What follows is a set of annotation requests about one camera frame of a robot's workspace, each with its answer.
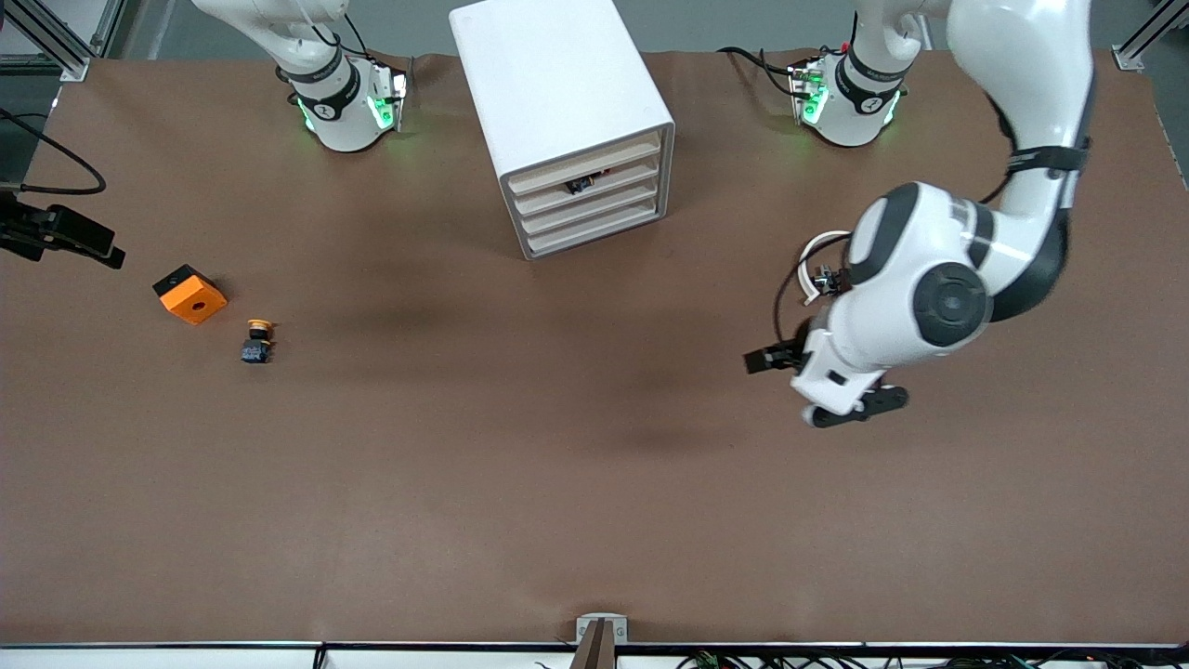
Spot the yellow head push button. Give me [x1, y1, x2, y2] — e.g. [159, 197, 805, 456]
[241, 319, 276, 365]

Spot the cream cabinet drawer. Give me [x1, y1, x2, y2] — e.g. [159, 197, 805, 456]
[513, 156, 665, 216]
[518, 178, 666, 239]
[506, 133, 663, 196]

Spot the white drawer cabinet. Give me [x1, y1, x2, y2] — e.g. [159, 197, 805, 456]
[449, 0, 676, 262]

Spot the white curved plastic piece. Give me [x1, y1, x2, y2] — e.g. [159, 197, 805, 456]
[797, 230, 856, 308]

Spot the brown narrow bar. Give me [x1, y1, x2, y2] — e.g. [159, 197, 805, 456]
[568, 619, 616, 669]

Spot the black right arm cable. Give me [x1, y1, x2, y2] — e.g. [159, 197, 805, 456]
[0, 107, 107, 196]

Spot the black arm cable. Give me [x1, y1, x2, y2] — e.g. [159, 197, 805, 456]
[0, 107, 107, 196]
[771, 139, 1092, 348]

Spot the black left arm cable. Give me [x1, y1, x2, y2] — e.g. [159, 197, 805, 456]
[771, 139, 1092, 348]

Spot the orange black switch box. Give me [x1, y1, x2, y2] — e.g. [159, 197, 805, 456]
[153, 265, 229, 326]

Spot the aluminium frame profile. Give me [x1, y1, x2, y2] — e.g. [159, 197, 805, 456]
[0, 0, 131, 83]
[1110, 0, 1189, 73]

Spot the black base cable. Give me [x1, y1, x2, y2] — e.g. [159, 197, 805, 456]
[274, 7, 414, 105]
[717, 45, 842, 99]

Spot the small grey metal bracket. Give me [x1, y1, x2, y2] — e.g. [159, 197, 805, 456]
[576, 613, 629, 645]

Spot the white table edge rail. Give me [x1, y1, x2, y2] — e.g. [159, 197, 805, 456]
[0, 639, 1189, 669]

